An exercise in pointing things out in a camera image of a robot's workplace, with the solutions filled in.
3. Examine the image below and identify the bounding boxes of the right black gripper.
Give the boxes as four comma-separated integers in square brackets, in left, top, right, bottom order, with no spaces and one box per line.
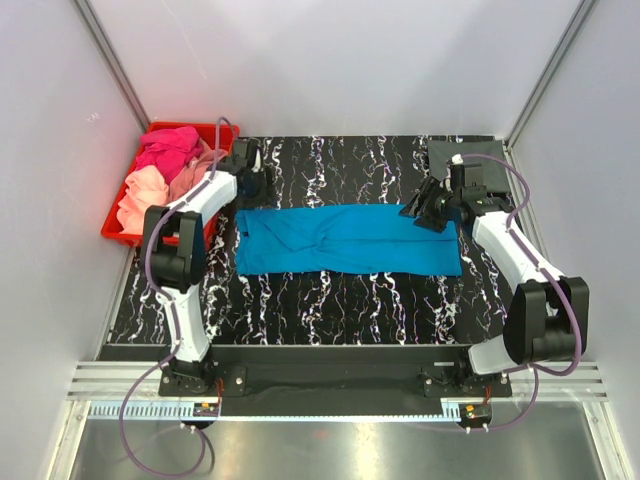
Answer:
[398,177,460,235]

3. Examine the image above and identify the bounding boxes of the blue t shirt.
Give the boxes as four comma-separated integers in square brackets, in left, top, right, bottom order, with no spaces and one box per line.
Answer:
[235,204,462,277]

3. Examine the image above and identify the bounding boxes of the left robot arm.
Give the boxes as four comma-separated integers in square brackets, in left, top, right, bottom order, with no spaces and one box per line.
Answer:
[142,139,272,396]

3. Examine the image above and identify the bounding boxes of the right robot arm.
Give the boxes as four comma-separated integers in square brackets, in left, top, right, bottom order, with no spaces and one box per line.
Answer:
[400,154,590,397]

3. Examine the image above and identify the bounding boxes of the dusty pink t shirt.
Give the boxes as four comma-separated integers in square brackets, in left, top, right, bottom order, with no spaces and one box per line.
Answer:
[167,147,216,203]

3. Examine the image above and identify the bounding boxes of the folded dark grey t shirt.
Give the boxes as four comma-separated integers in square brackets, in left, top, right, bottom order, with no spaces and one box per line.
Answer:
[427,140,510,194]

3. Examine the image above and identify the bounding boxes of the hot pink t shirt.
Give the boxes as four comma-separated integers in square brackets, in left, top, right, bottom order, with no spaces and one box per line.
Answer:
[135,126,203,184]

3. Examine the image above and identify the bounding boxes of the peach t shirt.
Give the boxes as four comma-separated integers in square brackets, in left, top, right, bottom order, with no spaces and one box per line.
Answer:
[116,165,169,235]

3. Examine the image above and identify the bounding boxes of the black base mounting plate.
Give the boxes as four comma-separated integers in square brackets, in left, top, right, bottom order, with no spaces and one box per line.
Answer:
[159,345,512,419]

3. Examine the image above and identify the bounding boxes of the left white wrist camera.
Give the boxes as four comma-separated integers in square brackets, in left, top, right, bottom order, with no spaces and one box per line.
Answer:
[249,146,263,173]

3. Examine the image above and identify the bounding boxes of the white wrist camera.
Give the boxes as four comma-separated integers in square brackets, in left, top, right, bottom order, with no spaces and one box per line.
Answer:
[441,154,465,192]
[249,146,263,173]

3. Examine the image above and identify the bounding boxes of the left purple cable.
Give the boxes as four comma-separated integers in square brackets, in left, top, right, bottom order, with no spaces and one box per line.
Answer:
[117,117,236,479]

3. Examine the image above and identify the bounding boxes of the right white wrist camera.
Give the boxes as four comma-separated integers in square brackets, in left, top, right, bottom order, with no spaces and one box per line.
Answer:
[441,154,465,192]

